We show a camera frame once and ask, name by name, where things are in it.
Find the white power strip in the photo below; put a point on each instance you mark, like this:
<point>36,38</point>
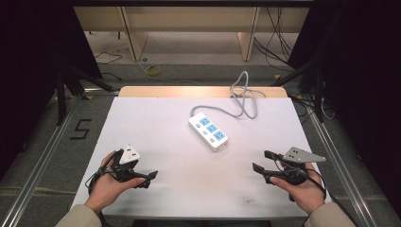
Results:
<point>208,130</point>

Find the aluminium floor rail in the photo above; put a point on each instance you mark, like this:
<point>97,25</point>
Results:
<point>343,176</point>
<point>34,170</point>

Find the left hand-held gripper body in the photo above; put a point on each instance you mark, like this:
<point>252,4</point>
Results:
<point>126,170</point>

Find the dark curtain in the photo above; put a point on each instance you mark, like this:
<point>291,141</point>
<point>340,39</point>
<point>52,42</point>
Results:
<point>365,78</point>
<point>31,63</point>

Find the person's left hand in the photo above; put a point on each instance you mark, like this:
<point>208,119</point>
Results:
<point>107,189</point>

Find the yellow tape roll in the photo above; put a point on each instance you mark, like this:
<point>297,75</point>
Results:
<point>148,71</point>

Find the white table cover sheet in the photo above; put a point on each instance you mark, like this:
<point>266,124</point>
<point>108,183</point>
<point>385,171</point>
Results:
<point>164,148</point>

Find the person's right hand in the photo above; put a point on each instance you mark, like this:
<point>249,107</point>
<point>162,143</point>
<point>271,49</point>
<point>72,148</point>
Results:
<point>304,195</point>

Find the black metal stand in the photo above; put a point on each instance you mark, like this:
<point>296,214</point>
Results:
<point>319,94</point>
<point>61,94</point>

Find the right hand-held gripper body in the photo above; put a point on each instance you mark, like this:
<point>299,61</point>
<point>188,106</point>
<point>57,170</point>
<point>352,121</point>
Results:
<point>293,171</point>

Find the beige wooden desk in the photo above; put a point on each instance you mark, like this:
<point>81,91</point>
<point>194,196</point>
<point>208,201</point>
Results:
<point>189,19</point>

